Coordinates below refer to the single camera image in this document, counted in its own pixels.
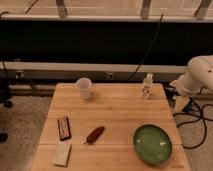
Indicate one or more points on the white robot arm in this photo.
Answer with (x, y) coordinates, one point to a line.
(199, 73)

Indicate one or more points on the clear plastic bottle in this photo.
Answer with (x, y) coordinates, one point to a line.
(147, 85)

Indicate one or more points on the white plastic cup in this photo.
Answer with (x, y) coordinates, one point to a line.
(84, 86)

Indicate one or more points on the red chili pepper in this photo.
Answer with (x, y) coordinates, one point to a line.
(94, 135)

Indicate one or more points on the dark red rectangular box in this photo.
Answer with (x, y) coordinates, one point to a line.
(64, 128)

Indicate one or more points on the green oval plate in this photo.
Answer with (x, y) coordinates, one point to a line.
(152, 144)

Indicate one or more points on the white rectangular sponge block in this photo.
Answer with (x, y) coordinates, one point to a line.
(62, 153)

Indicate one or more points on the blue floor device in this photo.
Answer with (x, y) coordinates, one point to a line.
(180, 103)

